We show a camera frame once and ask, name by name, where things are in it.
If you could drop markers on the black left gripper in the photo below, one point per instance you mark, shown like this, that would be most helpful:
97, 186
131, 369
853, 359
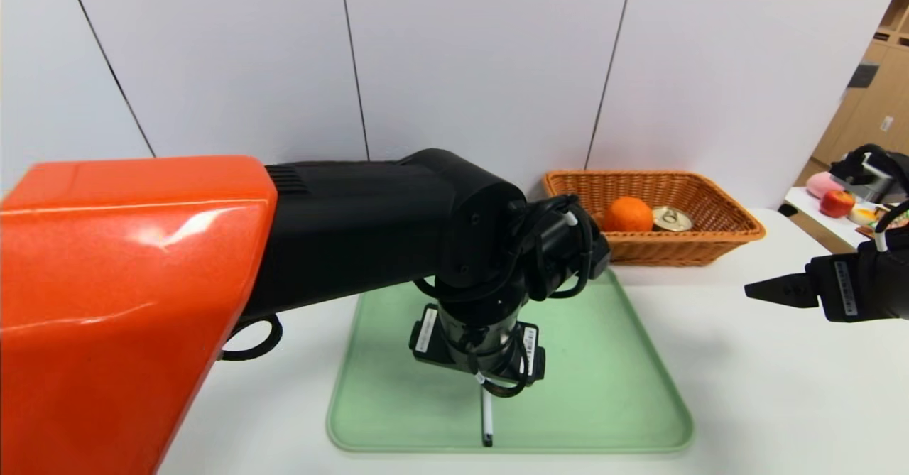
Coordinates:
474, 353

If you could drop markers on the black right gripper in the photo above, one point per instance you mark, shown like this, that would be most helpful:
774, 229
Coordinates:
838, 288

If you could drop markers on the white pen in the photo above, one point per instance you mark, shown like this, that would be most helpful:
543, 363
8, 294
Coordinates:
487, 418

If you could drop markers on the tin can with green label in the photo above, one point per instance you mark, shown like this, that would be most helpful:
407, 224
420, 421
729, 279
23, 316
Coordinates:
672, 219

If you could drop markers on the orange fruit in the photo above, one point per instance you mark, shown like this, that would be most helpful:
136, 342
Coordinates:
629, 214

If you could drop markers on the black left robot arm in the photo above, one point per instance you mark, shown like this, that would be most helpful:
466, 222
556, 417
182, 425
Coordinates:
319, 233

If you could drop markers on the yellow and white round food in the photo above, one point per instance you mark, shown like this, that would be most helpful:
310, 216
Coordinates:
861, 216

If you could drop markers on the orange wicker basket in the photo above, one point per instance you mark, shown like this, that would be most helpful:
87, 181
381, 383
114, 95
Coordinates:
675, 248

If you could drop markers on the white side table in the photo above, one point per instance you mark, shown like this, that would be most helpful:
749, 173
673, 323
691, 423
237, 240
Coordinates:
817, 212

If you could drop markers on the red apple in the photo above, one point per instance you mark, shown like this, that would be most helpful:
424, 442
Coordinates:
836, 204

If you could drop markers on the colourful snack packet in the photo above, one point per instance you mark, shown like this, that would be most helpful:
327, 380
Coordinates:
870, 232

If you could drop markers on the pink peach toy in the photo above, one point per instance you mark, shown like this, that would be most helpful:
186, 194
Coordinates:
820, 184

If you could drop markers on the light green plastic tray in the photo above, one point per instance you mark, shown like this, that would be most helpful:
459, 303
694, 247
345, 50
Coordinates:
603, 390

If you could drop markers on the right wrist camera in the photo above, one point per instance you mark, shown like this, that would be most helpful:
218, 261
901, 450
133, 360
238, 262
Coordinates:
870, 173

